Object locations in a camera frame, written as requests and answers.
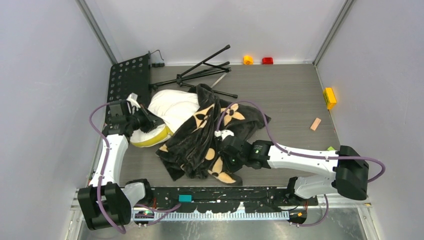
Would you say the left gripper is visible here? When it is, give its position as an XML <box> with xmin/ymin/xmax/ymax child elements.
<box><xmin>126</xmin><ymin>104</ymin><xmax>165</xmax><ymax>134</ymax></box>

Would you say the white pillow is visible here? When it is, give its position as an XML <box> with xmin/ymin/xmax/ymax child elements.
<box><xmin>129</xmin><ymin>89</ymin><xmax>200</xmax><ymax>148</ymax></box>

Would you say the black floral pillowcase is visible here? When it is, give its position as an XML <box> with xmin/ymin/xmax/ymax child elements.
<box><xmin>156</xmin><ymin>83</ymin><xmax>271</xmax><ymax>186</ymax></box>

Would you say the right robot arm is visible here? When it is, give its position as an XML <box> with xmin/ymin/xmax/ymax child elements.
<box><xmin>217</xmin><ymin>135</ymin><xmax>369</xmax><ymax>205</ymax></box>

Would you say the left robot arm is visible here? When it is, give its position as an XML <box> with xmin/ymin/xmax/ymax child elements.
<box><xmin>77</xmin><ymin>99</ymin><xmax>160</xmax><ymax>234</ymax></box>

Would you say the black perforated music stand tray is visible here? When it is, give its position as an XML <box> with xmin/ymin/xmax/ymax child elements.
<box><xmin>106</xmin><ymin>52</ymin><xmax>151</xmax><ymax>107</ymax></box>

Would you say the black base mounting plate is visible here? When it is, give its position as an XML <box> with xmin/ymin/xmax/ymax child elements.
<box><xmin>138</xmin><ymin>186</ymin><xmax>318</xmax><ymax>213</ymax></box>

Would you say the teal block on base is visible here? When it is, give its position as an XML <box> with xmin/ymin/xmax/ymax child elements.
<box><xmin>178</xmin><ymin>194</ymin><xmax>193</xmax><ymax>203</ymax></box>

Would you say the black folding tripod stand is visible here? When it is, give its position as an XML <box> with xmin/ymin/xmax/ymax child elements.
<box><xmin>147</xmin><ymin>44</ymin><xmax>232</xmax><ymax>94</ymax></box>

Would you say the tan wooden block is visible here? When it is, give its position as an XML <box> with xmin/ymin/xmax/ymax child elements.
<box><xmin>310</xmin><ymin>117</ymin><xmax>322</xmax><ymax>131</ymax></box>

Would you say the yellow round toy piece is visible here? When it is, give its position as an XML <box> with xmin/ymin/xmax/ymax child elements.
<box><xmin>243</xmin><ymin>55</ymin><xmax>254</xmax><ymax>65</ymax></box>

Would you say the red toy block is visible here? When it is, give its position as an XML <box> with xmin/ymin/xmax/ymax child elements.
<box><xmin>261</xmin><ymin>57</ymin><xmax>274</xmax><ymax>65</ymax></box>

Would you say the yellow toy block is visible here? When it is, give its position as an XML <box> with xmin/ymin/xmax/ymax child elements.
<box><xmin>323</xmin><ymin>87</ymin><xmax>337</xmax><ymax>110</ymax></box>

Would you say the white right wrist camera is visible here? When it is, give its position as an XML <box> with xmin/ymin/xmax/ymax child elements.
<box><xmin>214</xmin><ymin>129</ymin><xmax>234</xmax><ymax>141</ymax></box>

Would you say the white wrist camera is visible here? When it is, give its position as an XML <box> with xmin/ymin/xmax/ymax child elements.
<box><xmin>126</xmin><ymin>92</ymin><xmax>141</xmax><ymax>110</ymax></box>
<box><xmin>214</xmin><ymin>129</ymin><xmax>234</xmax><ymax>141</ymax></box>

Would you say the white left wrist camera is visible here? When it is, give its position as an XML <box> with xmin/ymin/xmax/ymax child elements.
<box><xmin>126</xmin><ymin>92</ymin><xmax>141</xmax><ymax>110</ymax></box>

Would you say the aluminium rail frame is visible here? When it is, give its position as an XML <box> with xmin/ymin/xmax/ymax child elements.
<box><xmin>70</xmin><ymin>185</ymin><xmax>373</xmax><ymax>222</ymax></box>

